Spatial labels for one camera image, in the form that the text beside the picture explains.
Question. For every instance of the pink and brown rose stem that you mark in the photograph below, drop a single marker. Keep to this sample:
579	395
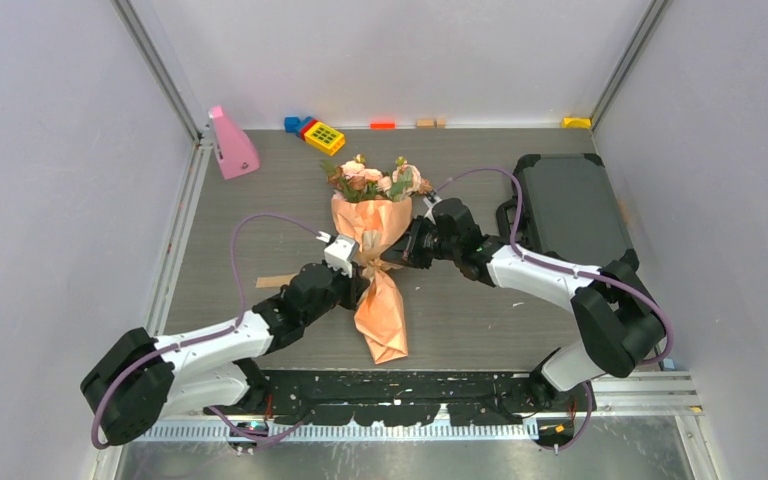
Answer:
404	181

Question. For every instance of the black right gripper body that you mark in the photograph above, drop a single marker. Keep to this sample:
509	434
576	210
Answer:
432	246

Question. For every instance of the red toy brick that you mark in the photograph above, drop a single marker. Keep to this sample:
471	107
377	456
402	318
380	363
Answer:
307	126

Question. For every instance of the yellow toy brick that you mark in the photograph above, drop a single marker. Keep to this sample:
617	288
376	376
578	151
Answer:
325	139

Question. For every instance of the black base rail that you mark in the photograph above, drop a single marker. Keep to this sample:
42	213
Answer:
400	398

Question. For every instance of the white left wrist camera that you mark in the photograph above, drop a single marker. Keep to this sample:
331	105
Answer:
339	252

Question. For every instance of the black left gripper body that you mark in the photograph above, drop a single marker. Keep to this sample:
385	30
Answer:
341	291

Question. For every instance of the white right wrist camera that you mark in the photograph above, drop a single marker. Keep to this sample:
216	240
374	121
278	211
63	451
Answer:
431	200

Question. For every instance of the peach wrapping paper sheet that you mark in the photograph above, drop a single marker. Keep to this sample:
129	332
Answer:
380	316

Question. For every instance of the yellow corner block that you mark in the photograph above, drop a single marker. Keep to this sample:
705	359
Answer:
576	123

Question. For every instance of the dark grey hard case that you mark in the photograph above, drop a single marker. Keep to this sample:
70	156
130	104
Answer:
569	210

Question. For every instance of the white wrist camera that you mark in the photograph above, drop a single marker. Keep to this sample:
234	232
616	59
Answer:
339	252
431	200

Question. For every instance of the tan ribbon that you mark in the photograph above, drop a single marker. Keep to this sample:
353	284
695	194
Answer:
372	245

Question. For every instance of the orange flat block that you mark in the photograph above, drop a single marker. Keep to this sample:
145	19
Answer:
382	125

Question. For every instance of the pink plastic wedge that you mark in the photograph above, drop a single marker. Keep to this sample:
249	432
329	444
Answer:
236	154

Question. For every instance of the blue toy brick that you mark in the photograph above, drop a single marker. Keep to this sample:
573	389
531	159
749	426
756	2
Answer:
296	125

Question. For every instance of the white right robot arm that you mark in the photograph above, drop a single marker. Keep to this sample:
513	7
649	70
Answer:
616	319

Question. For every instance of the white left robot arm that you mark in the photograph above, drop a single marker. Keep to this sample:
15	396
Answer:
142	379

